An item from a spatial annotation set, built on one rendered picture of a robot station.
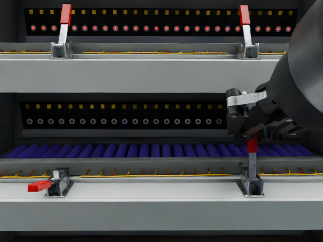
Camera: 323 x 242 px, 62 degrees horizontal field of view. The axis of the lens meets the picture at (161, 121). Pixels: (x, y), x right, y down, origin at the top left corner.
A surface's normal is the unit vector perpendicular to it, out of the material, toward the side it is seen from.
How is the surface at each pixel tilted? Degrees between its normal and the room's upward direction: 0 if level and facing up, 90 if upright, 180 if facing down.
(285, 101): 114
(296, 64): 98
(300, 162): 109
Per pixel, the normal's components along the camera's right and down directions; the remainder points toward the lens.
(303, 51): -1.00, 0.07
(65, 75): 0.01, 0.25
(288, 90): -0.95, 0.29
